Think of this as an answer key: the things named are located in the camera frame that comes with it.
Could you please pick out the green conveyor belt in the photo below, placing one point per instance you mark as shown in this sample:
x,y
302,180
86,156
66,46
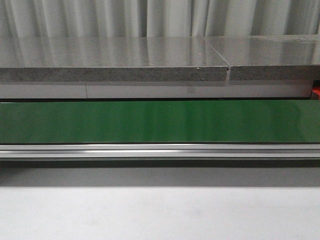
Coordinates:
x,y
163,121

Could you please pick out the white cabinet panel under slab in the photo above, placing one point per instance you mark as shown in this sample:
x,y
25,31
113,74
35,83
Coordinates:
x,y
153,90

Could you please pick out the grey speckled stone slab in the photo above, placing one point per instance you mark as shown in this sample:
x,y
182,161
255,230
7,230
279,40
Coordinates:
x,y
109,59

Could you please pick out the red object at edge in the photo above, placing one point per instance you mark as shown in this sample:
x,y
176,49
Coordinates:
x,y
315,94

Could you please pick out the grey pleated curtain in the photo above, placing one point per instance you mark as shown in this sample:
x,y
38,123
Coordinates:
x,y
158,18

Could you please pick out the aluminium conveyor side rail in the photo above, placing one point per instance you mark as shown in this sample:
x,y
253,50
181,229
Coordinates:
x,y
162,151

